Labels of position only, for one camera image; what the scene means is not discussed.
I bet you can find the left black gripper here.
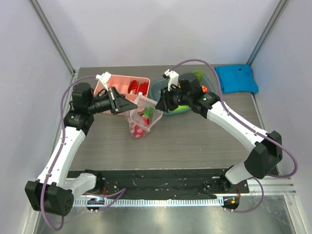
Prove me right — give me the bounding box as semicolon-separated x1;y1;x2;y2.
87;86;137;115

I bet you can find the clear pink zip top bag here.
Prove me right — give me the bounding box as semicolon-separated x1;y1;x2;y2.
125;95;163;139

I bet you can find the pink dragon fruit toy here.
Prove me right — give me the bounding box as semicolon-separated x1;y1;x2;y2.
129;107;155;139

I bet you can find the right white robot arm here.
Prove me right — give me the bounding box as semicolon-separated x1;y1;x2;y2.
156;71;282;193

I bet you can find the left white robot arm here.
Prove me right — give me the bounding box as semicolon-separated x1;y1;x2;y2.
25;82;137;216

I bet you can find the pink divided organizer box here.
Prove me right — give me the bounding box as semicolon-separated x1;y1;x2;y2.
107;75;151;102

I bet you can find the green cucumber toy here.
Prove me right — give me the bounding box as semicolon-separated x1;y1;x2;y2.
170;105;191;114

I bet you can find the red fabric item left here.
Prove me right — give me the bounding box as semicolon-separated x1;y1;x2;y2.
128;80;139;95

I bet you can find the red fabric item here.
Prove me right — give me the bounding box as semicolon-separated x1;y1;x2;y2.
128;80;139;95
137;82;149;96

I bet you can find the teal plastic fruit tray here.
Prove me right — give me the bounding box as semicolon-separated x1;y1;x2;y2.
148;71;215;116

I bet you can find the red fabric item right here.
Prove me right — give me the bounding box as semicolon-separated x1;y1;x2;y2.
137;82;149;96

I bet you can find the red strawberry toy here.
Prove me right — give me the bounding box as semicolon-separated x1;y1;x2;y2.
201;85;209;93

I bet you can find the green lime toy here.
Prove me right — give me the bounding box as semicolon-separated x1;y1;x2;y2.
193;70;204;82

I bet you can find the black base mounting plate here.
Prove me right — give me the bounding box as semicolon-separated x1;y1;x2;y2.
67;170;249;195

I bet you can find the folded blue cloth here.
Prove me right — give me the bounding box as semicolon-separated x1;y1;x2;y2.
214;64;258;94

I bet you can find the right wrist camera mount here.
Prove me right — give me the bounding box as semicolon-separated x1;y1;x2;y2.
163;69;179;91

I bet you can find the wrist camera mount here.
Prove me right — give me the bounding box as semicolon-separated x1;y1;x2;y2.
96;72;112;91
163;69;179;91

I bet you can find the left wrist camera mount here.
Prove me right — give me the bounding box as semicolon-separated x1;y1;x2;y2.
96;72;112;91

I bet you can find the white slotted cable duct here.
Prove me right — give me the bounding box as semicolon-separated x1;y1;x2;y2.
73;196;224;208

